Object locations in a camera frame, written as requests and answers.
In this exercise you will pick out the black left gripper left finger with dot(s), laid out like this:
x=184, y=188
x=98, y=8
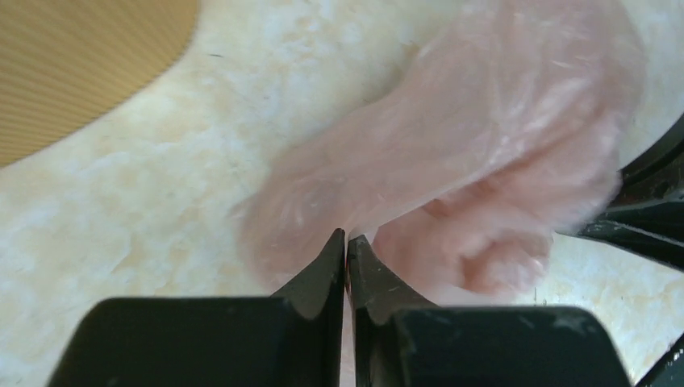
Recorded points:
x=289, y=338

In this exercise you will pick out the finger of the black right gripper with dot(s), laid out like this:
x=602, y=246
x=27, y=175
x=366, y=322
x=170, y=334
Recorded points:
x=655, y=176
x=658, y=238

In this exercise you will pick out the yellow plastic trash bin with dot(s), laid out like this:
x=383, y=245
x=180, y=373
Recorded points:
x=66, y=63

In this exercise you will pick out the pink plastic trash bag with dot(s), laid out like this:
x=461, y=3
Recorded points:
x=504, y=130

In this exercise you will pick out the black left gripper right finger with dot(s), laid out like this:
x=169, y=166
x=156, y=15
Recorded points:
x=402, y=339

